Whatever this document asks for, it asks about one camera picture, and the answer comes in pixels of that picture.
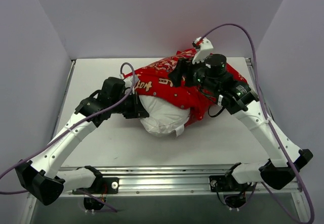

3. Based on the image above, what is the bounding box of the red printed pillowcase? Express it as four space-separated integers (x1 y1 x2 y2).
135 49 248 127

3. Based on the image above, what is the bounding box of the white pillow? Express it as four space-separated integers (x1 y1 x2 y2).
124 76 191 139

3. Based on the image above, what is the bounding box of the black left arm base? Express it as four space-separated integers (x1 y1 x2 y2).
95 176 119 195

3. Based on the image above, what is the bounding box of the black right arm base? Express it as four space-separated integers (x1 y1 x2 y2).
209 175 253 192

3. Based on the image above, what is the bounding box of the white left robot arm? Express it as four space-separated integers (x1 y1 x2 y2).
15 76 149 206

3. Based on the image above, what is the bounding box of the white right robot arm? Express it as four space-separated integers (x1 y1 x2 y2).
168 54 313 190

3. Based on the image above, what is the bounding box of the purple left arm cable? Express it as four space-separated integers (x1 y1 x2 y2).
0 62 136 195

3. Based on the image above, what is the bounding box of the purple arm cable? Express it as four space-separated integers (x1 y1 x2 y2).
0 62 136 195
201 23 315 223

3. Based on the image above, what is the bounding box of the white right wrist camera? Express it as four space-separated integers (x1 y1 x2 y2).
192 37 214 64

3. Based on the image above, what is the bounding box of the aluminium side rail right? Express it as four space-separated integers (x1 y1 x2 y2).
245 58 274 135

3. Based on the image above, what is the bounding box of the aluminium side rail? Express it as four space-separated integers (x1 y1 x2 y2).
245 58 274 135
41 59 76 149

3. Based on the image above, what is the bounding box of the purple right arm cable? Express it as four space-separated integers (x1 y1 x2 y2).
201 23 315 223

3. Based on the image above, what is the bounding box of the aluminium side rail left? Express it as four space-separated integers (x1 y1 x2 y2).
41 59 76 149

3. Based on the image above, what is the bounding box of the aluminium front mounting rail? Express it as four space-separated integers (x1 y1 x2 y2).
58 163 303 197

